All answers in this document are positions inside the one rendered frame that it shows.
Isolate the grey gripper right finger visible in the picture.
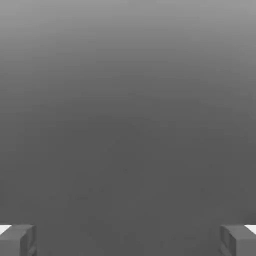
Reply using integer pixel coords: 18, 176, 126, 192
219, 224, 256, 256

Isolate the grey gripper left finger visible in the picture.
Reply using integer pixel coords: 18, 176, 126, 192
0, 224, 38, 256

